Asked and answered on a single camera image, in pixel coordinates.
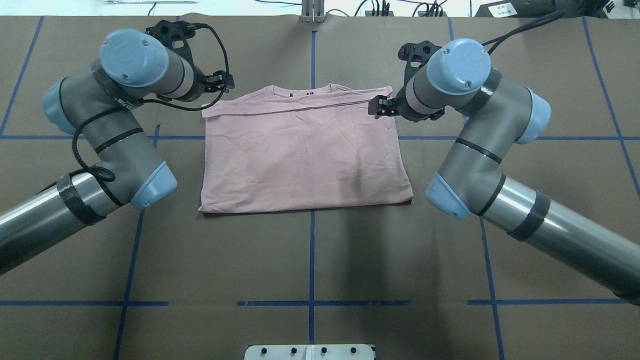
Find aluminium frame post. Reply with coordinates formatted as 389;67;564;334
300;0;326;24

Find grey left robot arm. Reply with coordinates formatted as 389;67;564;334
1;20;234;274

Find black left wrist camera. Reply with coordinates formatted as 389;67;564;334
144;20;200;66

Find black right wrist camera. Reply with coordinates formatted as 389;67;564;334
397;40;442;85

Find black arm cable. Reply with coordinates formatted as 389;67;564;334
38;22;232;196
485;0;616;56

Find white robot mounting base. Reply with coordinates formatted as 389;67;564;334
244;343;377;360

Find blue tape grid lines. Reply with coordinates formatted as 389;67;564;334
0;13;640;360

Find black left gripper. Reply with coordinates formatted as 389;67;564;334
185;66;235;103

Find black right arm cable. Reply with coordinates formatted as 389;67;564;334
485;0;616;56

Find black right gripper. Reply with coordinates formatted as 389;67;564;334
368;85;446;123

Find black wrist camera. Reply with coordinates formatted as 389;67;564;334
397;40;442;85
144;20;200;66

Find pink Snoopy t-shirt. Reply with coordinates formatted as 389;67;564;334
198;83;414;214

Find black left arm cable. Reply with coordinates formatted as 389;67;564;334
38;22;232;196

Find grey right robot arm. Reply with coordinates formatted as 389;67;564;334
368;38;640;306

